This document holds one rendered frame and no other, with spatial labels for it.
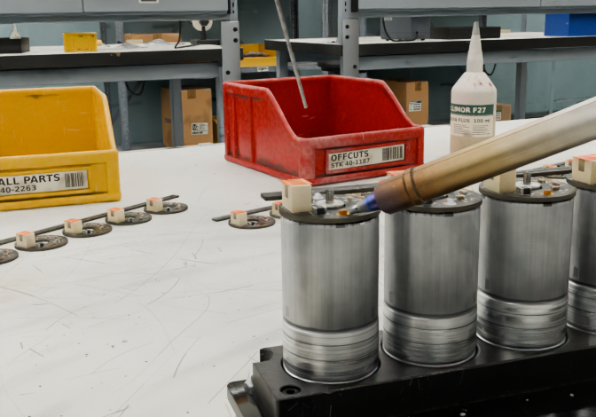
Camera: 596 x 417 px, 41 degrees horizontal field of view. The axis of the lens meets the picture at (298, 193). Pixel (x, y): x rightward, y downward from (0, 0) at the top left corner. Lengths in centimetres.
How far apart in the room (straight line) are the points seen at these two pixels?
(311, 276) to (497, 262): 5
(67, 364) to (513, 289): 14
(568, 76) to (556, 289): 604
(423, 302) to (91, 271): 19
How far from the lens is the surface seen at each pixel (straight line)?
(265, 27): 493
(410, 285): 20
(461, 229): 20
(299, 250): 19
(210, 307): 30
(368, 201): 18
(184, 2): 255
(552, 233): 21
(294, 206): 19
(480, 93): 60
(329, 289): 19
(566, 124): 16
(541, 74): 608
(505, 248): 21
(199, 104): 436
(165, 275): 34
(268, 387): 20
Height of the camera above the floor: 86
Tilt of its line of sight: 13 degrees down
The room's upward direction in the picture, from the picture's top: 1 degrees counter-clockwise
